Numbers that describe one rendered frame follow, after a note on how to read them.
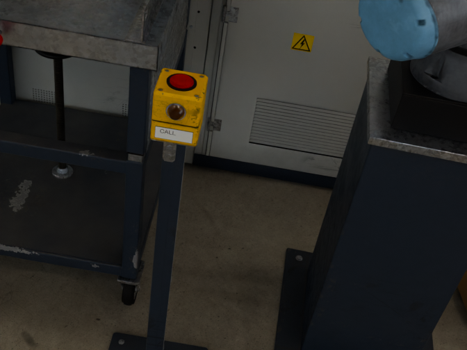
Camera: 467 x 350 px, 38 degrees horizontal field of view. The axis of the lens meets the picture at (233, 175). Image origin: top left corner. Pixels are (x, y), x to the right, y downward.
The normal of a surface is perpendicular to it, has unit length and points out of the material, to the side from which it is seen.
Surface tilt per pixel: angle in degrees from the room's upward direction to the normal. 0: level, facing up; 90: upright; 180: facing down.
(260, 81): 90
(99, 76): 90
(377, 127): 0
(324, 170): 90
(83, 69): 90
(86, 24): 0
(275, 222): 0
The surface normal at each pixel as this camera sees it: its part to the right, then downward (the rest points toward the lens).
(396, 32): -0.81, 0.38
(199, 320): 0.14, -0.75
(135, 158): -0.11, 0.64
